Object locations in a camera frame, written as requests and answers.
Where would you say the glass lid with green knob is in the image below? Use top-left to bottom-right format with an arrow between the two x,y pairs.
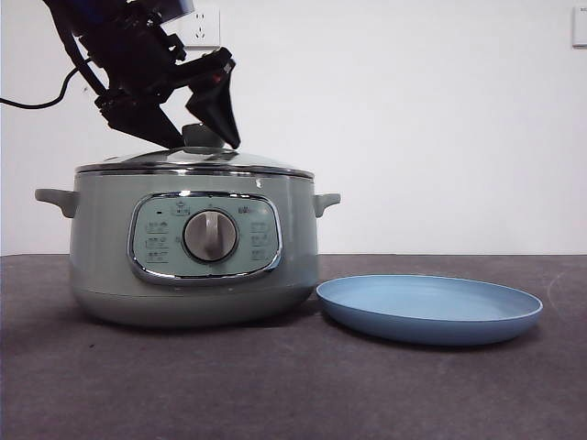
75,122 -> 316,178

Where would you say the pale green electric steamer pot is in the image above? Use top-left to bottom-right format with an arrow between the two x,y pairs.
34,171 -> 342,328

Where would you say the blue round plate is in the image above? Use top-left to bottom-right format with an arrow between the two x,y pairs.
316,273 -> 545,346

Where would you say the white wall power socket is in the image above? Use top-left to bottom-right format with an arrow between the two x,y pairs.
183,8 -> 222,50

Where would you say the black cable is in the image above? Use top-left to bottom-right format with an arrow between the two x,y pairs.
0,45 -> 106,111

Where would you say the white wall switch plate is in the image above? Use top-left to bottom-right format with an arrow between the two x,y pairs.
571,6 -> 587,50

